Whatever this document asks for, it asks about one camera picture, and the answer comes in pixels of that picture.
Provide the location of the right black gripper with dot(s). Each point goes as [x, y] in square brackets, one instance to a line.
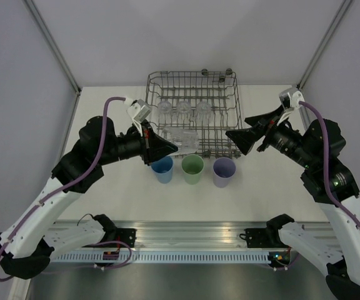
[245, 138]

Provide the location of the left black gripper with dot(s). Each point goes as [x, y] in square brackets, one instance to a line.
[154, 147]

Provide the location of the blue plastic cup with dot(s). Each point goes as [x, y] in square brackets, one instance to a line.
[163, 169]

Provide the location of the clear glass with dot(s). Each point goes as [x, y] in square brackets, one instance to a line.
[164, 108]
[183, 110]
[203, 110]
[186, 140]

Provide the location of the green plastic cup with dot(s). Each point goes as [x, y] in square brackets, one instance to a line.
[192, 166]

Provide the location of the purple plastic cup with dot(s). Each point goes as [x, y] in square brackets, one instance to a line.
[223, 169]

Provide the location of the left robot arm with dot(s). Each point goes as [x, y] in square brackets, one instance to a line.
[26, 248]

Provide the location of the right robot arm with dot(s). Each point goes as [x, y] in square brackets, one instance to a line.
[330, 183]

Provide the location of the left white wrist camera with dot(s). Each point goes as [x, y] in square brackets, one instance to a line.
[137, 109]

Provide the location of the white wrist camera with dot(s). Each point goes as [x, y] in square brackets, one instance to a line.
[137, 109]
[290, 100]

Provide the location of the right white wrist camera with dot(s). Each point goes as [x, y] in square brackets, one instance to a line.
[290, 100]

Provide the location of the grey wire dish rack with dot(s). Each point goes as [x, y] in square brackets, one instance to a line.
[218, 88]

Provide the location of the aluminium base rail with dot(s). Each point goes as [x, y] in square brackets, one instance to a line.
[189, 236]

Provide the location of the white slotted cable duct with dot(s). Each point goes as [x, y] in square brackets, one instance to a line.
[181, 257]

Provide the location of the right aluminium frame post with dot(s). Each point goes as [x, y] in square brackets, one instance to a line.
[335, 23]

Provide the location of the aluminium frame post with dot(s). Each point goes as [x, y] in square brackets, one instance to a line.
[51, 43]
[335, 23]

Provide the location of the left aluminium frame post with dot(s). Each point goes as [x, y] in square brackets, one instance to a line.
[51, 43]

